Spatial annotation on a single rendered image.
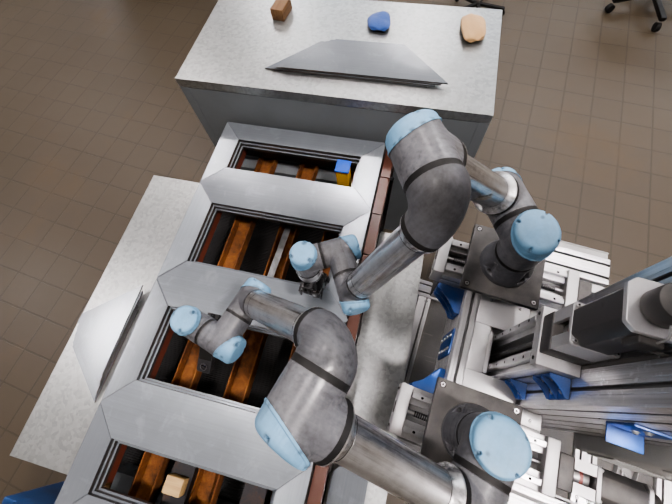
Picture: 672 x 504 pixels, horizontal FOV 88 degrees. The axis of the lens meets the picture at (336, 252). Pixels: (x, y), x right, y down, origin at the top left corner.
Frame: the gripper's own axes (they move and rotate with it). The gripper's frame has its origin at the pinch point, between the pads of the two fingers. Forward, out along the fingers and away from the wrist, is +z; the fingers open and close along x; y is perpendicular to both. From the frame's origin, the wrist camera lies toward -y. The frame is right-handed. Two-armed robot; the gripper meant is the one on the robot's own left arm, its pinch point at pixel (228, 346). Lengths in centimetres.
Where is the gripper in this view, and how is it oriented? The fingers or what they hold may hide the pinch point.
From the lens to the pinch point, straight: 129.2
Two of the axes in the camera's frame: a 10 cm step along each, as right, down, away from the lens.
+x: -9.7, -1.9, 1.6
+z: 0.7, 3.9, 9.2
